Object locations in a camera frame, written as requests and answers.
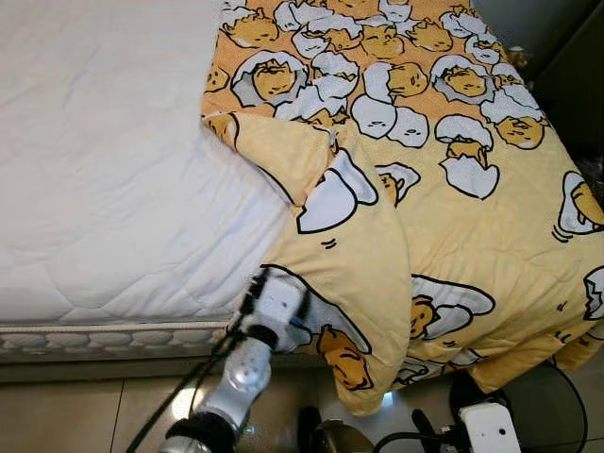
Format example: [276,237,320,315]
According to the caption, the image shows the yellow cartoon egg quilt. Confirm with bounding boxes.
[200,0,604,418]

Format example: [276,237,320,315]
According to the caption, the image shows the dark round metal part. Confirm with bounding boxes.
[297,406,376,453]

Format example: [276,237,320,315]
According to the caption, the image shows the black round stand base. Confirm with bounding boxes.
[448,363,589,453]

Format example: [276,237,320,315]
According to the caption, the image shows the white quilted mattress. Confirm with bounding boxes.
[0,0,294,364]

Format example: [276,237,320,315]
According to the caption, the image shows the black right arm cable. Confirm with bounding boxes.
[373,429,463,453]

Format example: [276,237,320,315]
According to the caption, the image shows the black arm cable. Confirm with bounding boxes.
[127,269,267,453]
[373,429,463,453]

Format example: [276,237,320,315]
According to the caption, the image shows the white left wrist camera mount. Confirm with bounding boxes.
[247,274,309,350]

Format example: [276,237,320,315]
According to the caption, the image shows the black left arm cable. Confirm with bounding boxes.
[127,269,267,453]

